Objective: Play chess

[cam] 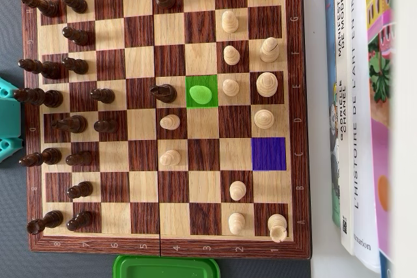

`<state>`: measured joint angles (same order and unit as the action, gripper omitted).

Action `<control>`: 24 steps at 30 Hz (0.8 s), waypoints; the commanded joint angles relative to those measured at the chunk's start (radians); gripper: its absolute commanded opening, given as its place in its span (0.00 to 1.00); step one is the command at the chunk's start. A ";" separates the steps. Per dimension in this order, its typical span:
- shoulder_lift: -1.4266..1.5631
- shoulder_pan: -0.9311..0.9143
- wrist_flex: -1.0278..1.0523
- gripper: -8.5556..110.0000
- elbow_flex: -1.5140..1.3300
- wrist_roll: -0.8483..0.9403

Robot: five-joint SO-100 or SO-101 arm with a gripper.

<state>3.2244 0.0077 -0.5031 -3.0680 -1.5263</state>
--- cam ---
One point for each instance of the dark wooden knight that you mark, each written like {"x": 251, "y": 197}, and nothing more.
{"x": 71, "y": 124}
{"x": 164, "y": 93}

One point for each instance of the wooden chessboard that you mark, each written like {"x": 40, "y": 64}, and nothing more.
{"x": 140, "y": 63}

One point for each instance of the dark wooden pawn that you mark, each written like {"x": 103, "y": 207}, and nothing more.
{"x": 76, "y": 36}
{"x": 75, "y": 3}
{"x": 76, "y": 65}
{"x": 102, "y": 95}
{"x": 106, "y": 126}
{"x": 79, "y": 221}
{"x": 79, "y": 189}
{"x": 79, "y": 159}

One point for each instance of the dark wooden bishop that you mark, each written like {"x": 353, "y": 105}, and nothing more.
{"x": 42, "y": 157}
{"x": 40, "y": 69}

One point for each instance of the dark wooden king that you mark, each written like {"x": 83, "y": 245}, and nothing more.
{"x": 39, "y": 97}

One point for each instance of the white wooden king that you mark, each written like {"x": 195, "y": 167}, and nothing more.
{"x": 267, "y": 84}

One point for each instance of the white Gabrielle Chanel book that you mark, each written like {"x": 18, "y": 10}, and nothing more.
{"x": 345, "y": 161}

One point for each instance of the green plastic lid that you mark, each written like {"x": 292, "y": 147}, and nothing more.
{"x": 163, "y": 268}

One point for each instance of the pink illustrated book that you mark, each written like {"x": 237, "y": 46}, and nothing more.
{"x": 381, "y": 147}

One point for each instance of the turquoise robot arm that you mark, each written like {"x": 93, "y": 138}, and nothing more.
{"x": 9, "y": 115}

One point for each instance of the dark wooden rook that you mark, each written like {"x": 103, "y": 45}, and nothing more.
{"x": 45, "y": 222}
{"x": 42, "y": 4}

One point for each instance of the white wooden rook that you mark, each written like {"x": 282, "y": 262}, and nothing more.
{"x": 277, "y": 227}

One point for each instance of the white wooden queen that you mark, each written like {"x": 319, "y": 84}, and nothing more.
{"x": 264, "y": 119}

